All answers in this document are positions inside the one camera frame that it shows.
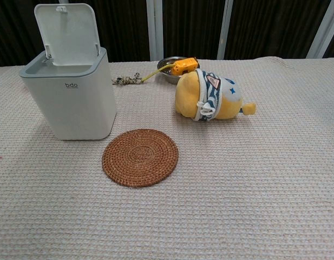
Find white lidded trash bin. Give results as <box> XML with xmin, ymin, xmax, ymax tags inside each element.
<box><xmin>19</xmin><ymin>3</ymin><xmax>117</xmax><ymax>141</ymax></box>

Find beige woven tablecloth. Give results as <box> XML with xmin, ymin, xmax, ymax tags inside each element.
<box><xmin>0</xmin><ymin>56</ymin><xmax>334</xmax><ymax>260</ymax></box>

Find round brown woven coaster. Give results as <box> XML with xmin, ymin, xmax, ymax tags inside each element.
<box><xmin>102</xmin><ymin>128</ymin><xmax>180</xmax><ymax>188</ymax></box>

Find yellow plush toy striped clothes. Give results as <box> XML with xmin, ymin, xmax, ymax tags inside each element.
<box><xmin>174</xmin><ymin>68</ymin><xmax>257</xmax><ymax>121</ymax></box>

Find stainless steel bowl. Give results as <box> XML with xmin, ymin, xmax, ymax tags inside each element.
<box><xmin>156</xmin><ymin>56</ymin><xmax>201</xmax><ymax>85</ymax></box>

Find orange tape measure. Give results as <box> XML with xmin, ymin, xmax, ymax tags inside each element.
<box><xmin>171</xmin><ymin>56</ymin><xmax>198</xmax><ymax>75</ymax></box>

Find dark pleated curtain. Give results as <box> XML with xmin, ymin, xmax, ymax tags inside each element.
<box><xmin>0</xmin><ymin>0</ymin><xmax>334</xmax><ymax>67</ymax></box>

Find yellow tape measure strap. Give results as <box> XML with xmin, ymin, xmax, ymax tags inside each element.
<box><xmin>141</xmin><ymin>62</ymin><xmax>175</xmax><ymax>82</ymax></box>

